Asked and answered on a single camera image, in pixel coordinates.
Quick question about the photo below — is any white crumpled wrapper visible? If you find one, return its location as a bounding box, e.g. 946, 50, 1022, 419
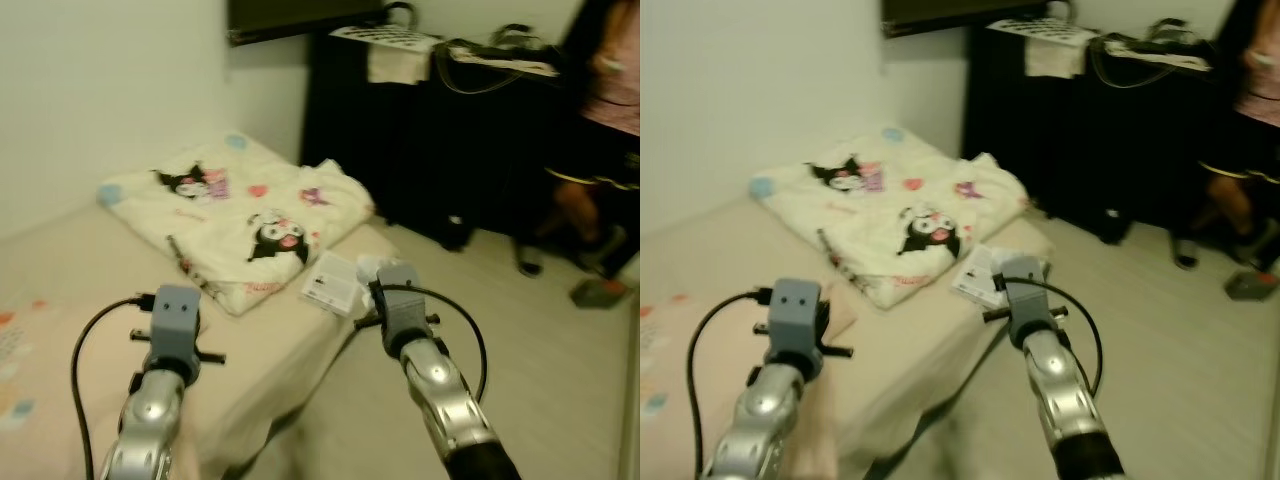
356, 254, 403, 288

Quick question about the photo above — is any beige sheeted mattress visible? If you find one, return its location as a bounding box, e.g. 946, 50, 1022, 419
0, 205, 401, 480
640, 198, 1056, 480

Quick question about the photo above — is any cream cartoon print blanket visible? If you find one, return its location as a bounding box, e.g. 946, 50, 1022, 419
750, 125, 1031, 309
97, 132, 376, 317

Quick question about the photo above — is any red and grey floor object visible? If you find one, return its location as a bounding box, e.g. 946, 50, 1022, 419
570, 277, 633, 309
1225, 268, 1280, 301

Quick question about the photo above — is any white hanging cloth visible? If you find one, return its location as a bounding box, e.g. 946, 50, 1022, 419
366, 45, 433, 85
1024, 40, 1088, 79

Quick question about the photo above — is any white checkered board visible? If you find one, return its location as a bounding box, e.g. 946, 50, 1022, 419
328, 24, 443, 54
985, 17, 1101, 47

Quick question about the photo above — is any white flat tray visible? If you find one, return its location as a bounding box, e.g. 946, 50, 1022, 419
1105, 38, 1216, 71
448, 45, 561, 78

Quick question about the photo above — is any person in pink shirt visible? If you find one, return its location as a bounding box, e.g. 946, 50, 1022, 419
515, 0, 641, 283
1175, 0, 1280, 273

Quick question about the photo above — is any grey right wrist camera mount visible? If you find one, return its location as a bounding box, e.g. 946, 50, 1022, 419
1000, 255, 1048, 331
375, 263, 431, 341

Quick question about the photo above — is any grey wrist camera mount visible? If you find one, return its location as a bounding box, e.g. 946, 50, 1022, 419
1000, 255, 1048, 331
768, 279, 824, 353
150, 285, 201, 353
375, 263, 431, 341

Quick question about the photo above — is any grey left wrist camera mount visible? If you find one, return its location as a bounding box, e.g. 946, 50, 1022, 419
150, 285, 201, 353
768, 279, 824, 353

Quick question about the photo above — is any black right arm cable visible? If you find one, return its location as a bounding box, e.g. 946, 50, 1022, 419
1000, 275, 1104, 396
370, 283, 489, 401

